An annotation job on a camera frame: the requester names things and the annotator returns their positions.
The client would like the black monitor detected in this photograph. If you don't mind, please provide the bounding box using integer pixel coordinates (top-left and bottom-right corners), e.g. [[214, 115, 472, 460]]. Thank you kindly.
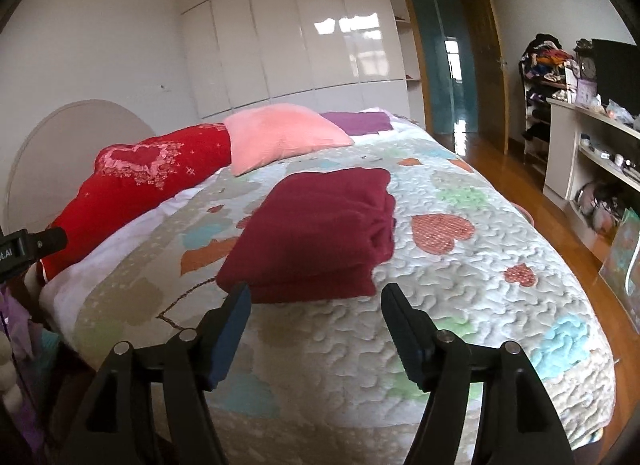
[[592, 39, 640, 116]]

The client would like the wooden door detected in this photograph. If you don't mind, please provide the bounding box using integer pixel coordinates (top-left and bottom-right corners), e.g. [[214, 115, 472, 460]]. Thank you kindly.
[[405, 0, 510, 155]]

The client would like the pink pillow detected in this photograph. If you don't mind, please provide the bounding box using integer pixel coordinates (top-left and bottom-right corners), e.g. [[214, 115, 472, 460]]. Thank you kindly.
[[224, 103, 354, 177]]

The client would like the white desk shelf unit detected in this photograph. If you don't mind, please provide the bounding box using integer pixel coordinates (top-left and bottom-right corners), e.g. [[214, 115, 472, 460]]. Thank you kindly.
[[544, 99, 639, 261]]

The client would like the purple cloth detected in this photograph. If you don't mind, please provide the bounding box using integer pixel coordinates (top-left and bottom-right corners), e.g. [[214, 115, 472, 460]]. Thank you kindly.
[[321, 112, 393, 136]]

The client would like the white bed sheet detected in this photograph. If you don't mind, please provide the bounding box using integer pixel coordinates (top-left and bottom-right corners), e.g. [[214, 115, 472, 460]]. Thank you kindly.
[[39, 169, 222, 349]]

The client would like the maroon sweater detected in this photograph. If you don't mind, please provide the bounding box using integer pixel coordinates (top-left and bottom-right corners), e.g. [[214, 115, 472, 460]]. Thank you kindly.
[[216, 167, 396, 303]]

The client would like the red embroidered pillow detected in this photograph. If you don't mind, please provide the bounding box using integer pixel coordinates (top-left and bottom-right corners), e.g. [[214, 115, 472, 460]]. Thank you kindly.
[[41, 124, 231, 282]]

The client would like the colourful picture board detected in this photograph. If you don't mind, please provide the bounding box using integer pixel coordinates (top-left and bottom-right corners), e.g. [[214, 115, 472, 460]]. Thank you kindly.
[[599, 209, 640, 333]]

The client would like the cluttered shoe rack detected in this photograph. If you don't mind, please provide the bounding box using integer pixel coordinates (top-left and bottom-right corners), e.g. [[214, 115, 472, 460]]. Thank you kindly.
[[518, 32, 574, 173]]

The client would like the white glossy wardrobe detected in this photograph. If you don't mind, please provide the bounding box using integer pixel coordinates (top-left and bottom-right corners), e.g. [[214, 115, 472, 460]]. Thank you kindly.
[[177, 0, 411, 120]]

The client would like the round beige headboard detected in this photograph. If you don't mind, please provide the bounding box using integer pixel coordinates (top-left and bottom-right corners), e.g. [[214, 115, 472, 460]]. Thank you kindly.
[[2, 100, 154, 232]]

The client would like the pile of colourful clothes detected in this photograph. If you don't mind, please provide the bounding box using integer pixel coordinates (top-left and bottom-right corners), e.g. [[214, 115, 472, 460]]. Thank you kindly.
[[1, 263, 61, 454]]

